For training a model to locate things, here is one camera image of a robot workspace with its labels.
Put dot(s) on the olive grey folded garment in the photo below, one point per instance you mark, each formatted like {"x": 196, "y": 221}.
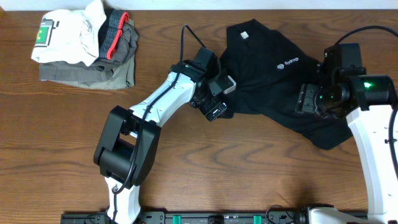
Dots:
{"x": 114, "y": 74}

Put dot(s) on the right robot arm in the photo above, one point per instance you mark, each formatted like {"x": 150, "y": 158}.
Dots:
{"x": 368, "y": 103}

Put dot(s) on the white printed t-shirt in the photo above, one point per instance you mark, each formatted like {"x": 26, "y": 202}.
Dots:
{"x": 70, "y": 36}

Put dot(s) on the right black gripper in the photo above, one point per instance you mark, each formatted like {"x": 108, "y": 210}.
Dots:
{"x": 306, "y": 101}

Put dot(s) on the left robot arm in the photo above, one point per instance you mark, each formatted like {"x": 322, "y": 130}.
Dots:
{"x": 128, "y": 143}

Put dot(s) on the black garment red trim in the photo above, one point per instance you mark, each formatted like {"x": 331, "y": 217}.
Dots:
{"x": 110, "y": 32}

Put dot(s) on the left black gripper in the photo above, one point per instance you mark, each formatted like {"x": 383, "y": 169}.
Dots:
{"x": 213, "y": 111}

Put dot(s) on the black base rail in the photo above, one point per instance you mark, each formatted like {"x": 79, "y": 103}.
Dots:
{"x": 273, "y": 216}

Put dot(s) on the black t-shirt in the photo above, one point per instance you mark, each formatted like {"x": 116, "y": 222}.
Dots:
{"x": 269, "y": 71}

